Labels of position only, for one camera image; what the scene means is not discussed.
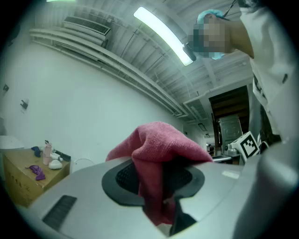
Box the dark wooden staircase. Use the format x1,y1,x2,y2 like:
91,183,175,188
208,85,249,148

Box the black head camera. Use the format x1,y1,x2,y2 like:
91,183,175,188
183,43,197,62

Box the purple cloth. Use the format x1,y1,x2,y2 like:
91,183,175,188
25,164,47,181

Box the large cardboard box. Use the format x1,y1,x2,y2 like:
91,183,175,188
3,149,71,208

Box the white crumpled cloth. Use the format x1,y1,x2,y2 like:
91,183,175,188
48,159,63,170

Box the blue face mask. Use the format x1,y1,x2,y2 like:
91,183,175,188
205,51,225,60

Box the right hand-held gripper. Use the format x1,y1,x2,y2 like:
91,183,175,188
224,131,269,164

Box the person's head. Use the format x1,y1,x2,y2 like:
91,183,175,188
188,14,255,59

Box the metal washing machine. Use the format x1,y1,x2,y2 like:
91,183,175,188
218,115,243,151

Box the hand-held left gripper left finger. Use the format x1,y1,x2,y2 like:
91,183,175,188
17,157,170,239

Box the person's white shirt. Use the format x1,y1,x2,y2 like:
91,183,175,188
239,0,299,145

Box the white air conditioner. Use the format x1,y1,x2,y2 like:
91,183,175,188
62,15,112,46

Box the pink bottle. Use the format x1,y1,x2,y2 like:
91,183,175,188
43,142,53,165

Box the teal hair cap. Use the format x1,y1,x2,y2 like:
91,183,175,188
197,9,226,24

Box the pink cloth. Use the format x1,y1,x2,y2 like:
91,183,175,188
105,121,214,226

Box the white ceiling ducts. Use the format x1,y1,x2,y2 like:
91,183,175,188
29,28,189,118

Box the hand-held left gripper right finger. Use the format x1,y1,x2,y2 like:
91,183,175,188
163,161,246,239

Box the black flat bar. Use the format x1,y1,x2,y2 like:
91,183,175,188
55,150,71,162

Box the long ceiling light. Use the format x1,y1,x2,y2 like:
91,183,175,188
133,6,194,66

